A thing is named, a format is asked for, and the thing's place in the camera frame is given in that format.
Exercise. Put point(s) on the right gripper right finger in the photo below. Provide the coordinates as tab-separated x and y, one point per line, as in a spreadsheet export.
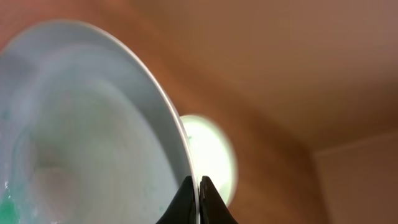
212	207

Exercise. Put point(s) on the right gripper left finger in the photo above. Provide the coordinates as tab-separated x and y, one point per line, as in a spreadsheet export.
182	209

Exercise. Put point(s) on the light blue plate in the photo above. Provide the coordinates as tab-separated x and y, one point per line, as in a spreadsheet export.
87	133

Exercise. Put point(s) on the white plate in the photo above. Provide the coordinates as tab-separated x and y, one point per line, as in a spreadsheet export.
212	154

